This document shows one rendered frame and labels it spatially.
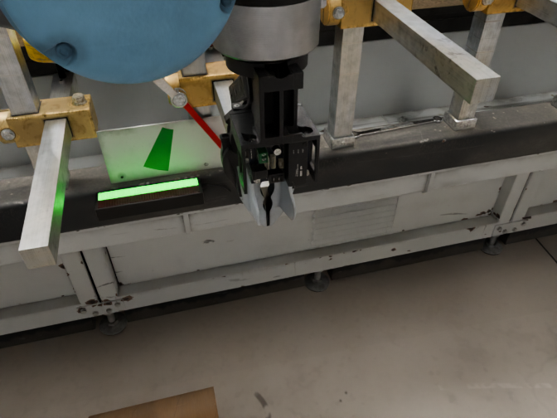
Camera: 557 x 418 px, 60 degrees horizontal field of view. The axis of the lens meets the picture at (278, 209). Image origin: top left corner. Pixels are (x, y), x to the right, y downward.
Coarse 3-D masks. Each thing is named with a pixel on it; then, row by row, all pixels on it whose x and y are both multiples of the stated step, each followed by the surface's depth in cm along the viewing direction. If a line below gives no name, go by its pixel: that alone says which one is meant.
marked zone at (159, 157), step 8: (160, 136) 76; (168, 136) 77; (160, 144) 77; (168, 144) 78; (152, 152) 78; (160, 152) 78; (168, 152) 78; (152, 160) 79; (160, 160) 79; (168, 160) 79; (160, 168) 80; (168, 168) 81
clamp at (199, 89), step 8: (208, 64) 75; (216, 64) 75; (224, 64) 75; (176, 72) 73; (208, 72) 73; (216, 72) 73; (224, 72) 73; (232, 72) 73; (168, 80) 72; (176, 80) 72; (184, 80) 71; (192, 80) 72; (200, 80) 72; (208, 80) 72; (216, 80) 73; (184, 88) 72; (192, 88) 72; (200, 88) 73; (208, 88) 73; (168, 96) 73; (192, 96) 73; (200, 96) 74; (208, 96) 74; (192, 104) 74; (200, 104) 75; (208, 104) 75
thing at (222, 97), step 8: (208, 48) 82; (208, 56) 80; (216, 56) 80; (224, 80) 73; (232, 80) 73; (216, 88) 71; (224, 88) 71; (216, 96) 71; (224, 96) 69; (216, 104) 73; (224, 104) 67; (224, 112) 66; (224, 120) 67; (264, 184) 54; (264, 192) 54; (264, 200) 55
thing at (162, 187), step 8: (160, 184) 79; (168, 184) 79; (176, 184) 79; (184, 184) 79; (192, 184) 79; (104, 192) 78; (112, 192) 78; (120, 192) 78; (128, 192) 78; (136, 192) 78; (144, 192) 78
